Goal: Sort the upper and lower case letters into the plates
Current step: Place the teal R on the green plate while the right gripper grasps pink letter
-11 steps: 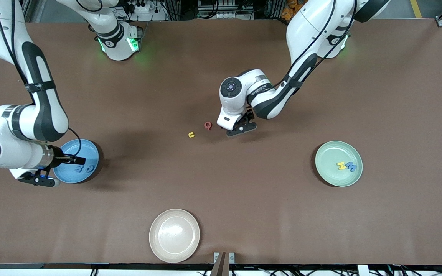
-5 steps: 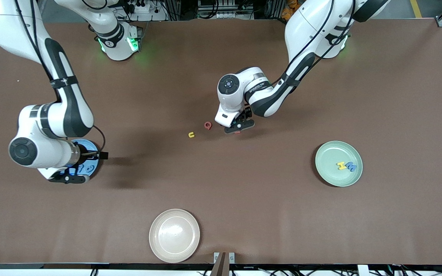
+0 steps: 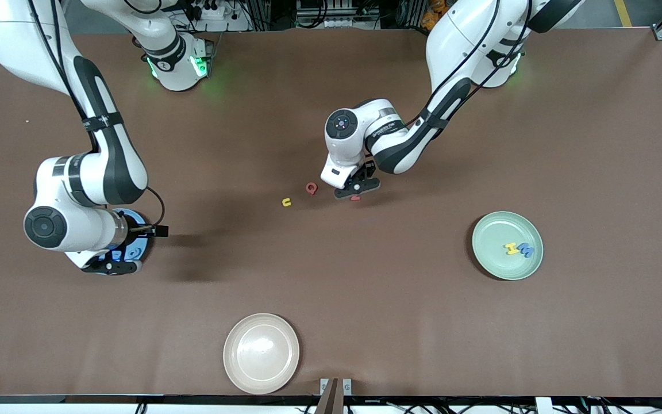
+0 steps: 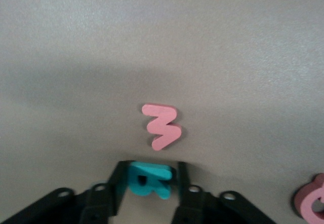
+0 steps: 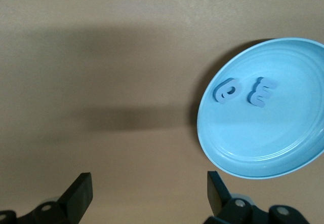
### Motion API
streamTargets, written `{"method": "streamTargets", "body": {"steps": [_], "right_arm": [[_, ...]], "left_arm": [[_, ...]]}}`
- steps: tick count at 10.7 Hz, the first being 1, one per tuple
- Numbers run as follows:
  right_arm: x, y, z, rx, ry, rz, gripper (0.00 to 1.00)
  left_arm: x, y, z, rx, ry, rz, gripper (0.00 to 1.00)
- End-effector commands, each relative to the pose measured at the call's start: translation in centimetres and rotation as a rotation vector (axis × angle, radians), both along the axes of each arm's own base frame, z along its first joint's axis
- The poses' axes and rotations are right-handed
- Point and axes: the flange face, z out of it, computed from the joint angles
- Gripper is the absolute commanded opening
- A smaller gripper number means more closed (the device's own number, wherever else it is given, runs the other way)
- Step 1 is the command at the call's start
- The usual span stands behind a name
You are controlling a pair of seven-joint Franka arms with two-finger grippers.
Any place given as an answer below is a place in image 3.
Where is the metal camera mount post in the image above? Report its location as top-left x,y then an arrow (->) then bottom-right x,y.
320,378 -> 353,414

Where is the orange bag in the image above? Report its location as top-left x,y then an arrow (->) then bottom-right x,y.
421,0 -> 449,29

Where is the green plate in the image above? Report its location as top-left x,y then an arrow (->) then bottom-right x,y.
472,211 -> 544,281

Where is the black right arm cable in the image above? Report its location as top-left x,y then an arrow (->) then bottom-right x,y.
29,0 -> 166,228

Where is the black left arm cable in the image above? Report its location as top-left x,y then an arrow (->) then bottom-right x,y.
406,0 -> 533,130

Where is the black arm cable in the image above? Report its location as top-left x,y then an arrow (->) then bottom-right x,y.
29,0 -> 166,228
406,0 -> 533,130

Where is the blue plate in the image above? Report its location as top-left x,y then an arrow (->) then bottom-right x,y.
101,208 -> 151,275

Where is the white power strip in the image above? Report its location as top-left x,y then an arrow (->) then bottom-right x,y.
184,0 -> 229,21

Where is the beige plate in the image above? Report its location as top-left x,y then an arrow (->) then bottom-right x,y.
223,313 -> 301,395

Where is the grey metal rack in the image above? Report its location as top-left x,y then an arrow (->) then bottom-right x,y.
295,0 -> 380,29

